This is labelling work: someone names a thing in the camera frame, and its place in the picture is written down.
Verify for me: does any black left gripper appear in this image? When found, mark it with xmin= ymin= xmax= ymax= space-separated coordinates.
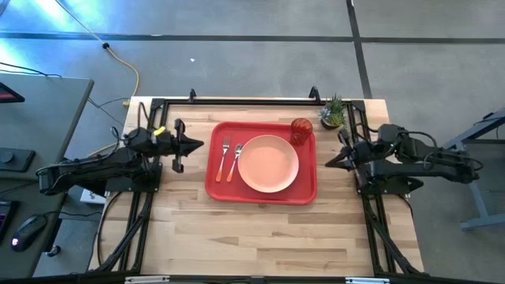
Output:
xmin=155 ymin=118 xmax=205 ymax=174

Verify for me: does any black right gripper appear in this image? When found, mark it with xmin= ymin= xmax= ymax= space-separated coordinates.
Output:
xmin=324 ymin=128 xmax=380 ymax=172

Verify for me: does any fork with orange handle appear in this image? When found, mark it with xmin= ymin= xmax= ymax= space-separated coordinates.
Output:
xmin=215 ymin=135 xmax=231 ymax=183

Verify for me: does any spoon with orange handle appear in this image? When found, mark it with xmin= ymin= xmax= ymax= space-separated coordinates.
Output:
xmin=226 ymin=143 xmax=244 ymax=183

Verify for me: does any red ribbed plastic cup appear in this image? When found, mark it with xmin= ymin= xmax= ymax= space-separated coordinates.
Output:
xmin=290 ymin=117 xmax=314 ymax=147

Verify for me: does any peach round plate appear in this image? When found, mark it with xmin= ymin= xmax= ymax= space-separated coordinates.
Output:
xmin=238 ymin=134 xmax=300 ymax=194

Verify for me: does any red plastic tray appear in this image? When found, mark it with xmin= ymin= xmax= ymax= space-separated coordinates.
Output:
xmin=204 ymin=121 xmax=318 ymax=206

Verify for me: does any small potted succulent plant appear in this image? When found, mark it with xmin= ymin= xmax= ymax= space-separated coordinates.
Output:
xmin=317 ymin=93 xmax=352 ymax=141

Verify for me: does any white power box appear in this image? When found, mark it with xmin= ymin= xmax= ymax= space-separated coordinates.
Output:
xmin=80 ymin=189 xmax=108 ymax=205

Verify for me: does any grey metal table stand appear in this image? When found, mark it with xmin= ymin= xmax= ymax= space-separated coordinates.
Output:
xmin=445 ymin=108 xmax=505 ymax=232

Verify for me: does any light grey desk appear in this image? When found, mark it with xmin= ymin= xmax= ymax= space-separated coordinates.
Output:
xmin=0 ymin=73 xmax=95 ymax=181

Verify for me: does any black desk pad device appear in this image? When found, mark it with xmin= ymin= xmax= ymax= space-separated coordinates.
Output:
xmin=0 ymin=148 xmax=36 ymax=174

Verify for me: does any black computer mouse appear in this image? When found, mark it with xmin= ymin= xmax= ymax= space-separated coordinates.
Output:
xmin=10 ymin=215 xmax=48 ymax=252

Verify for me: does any black monitor with red stripe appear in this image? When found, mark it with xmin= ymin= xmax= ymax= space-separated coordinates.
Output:
xmin=0 ymin=81 xmax=25 ymax=104

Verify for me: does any dark grey desk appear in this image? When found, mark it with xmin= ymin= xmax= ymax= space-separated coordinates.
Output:
xmin=0 ymin=179 xmax=71 ymax=279

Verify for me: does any black keyboard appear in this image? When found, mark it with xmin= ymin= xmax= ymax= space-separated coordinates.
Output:
xmin=0 ymin=200 xmax=20 ymax=244

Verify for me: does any black aluminium table frame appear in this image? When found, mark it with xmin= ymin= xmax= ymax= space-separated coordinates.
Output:
xmin=90 ymin=96 xmax=425 ymax=284

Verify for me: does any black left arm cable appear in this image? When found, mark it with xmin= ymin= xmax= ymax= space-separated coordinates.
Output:
xmin=109 ymin=125 xmax=122 ymax=153

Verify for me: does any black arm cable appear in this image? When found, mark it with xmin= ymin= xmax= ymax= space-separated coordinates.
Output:
xmin=402 ymin=129 xmax=484 ymax=173
xmin=109 ymin=125 xmax=122 ymax=153

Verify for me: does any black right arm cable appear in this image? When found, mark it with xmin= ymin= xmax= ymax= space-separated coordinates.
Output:
xmin=402 ymin=129 xmax=484 ymax=173

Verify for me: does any yellow floor cable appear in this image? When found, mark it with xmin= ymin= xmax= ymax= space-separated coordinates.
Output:
xmin=54 ymin=0 xmax=141 ymax=159

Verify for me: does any silver metal bracket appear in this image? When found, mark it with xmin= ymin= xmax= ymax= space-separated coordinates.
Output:
xmin=125 ymin=275 xmax=170 ymax=284
xmin=345 ymin=277 xmax=391 ymax=284

